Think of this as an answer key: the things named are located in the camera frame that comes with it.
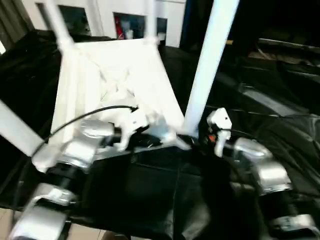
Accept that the dark tall cabinet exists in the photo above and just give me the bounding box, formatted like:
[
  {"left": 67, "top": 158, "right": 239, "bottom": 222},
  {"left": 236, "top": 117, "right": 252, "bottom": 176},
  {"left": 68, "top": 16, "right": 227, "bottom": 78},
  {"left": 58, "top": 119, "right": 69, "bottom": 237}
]
[{"left": 179, "top": 0, "right": 320, "bottom": 51}]

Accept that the white display cabinet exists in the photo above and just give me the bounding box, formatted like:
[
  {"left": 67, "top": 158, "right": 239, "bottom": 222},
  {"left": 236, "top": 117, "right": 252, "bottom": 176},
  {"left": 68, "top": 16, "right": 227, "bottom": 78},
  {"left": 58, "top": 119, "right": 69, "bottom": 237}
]
[{"left": 22, "top": 0, "right": 187, "bottom": 48}]

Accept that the black mat cloth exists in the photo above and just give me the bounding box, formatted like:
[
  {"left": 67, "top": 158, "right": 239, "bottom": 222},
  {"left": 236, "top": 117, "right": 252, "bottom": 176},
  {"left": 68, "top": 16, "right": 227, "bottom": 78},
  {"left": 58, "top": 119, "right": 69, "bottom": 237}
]
[{"left": 0, "top": 28, "right": 320, "bottom": 240}]

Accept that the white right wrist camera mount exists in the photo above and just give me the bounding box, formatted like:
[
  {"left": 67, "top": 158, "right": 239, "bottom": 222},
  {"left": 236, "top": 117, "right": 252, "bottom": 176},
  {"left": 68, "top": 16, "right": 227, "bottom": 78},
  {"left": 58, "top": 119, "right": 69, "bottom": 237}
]
[{"left": 206, "top": 107, "right": 232, "bottom": 158}]

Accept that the long black rod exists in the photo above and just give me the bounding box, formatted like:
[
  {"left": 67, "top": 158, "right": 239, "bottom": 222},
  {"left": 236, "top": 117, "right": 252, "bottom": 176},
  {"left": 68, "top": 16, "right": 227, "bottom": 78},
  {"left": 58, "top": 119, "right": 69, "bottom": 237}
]
[{"left": 258, "top": 38, "right": 320, "bottom": 53}]

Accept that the white plastic table top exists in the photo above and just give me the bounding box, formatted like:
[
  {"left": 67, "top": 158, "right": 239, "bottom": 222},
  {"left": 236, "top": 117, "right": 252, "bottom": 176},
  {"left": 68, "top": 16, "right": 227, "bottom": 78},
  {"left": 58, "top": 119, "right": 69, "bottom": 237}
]
[{"left": 31, "top": 37, "right": 193, "bottom": 173}]

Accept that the white plastic table leg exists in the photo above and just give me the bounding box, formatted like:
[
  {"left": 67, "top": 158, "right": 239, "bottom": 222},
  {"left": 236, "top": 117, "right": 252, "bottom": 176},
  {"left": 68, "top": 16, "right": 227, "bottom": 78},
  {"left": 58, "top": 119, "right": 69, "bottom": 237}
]
[
  {"left": 0, "top": 99, "right": 55, "bottom": 173},
  {"left": 146, "top": 0, "right": 161, "bottom": 45},
  {"left": 181, "top": 0, "right": 240, "bottom": 137},
  {"left": 46, "top": 0, "right": 75, "bottom": 51}
]

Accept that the grey curtain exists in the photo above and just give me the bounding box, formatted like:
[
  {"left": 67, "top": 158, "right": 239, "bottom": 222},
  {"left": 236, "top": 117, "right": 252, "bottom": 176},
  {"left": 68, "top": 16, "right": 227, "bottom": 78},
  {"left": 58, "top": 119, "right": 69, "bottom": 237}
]
[{"left": 0, "top": 0, "right": 34, "bottom": 52}]

